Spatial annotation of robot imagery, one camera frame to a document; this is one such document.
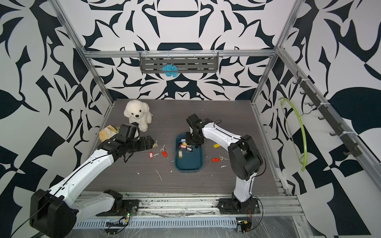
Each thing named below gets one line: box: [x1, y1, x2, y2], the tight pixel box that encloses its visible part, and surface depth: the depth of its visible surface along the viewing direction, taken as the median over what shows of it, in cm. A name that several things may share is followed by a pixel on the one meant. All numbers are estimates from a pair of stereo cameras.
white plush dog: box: [123, 99, 153, 132], surface depth 95 cm
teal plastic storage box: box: [175, 132, 203, 173], surface depth 95 cm
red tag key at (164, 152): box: [159, 144, 169, 158], surface depth 95 cm
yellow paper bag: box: [99, 124, 120, 143], surface depth 99 cm
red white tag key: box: [148, 151, 160, 159], surface depth 93 cm
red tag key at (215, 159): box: [211, 156, 229, 163], surface depth 93 cm
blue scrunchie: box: [162, 63, 179, 78], surface depth 93 cm
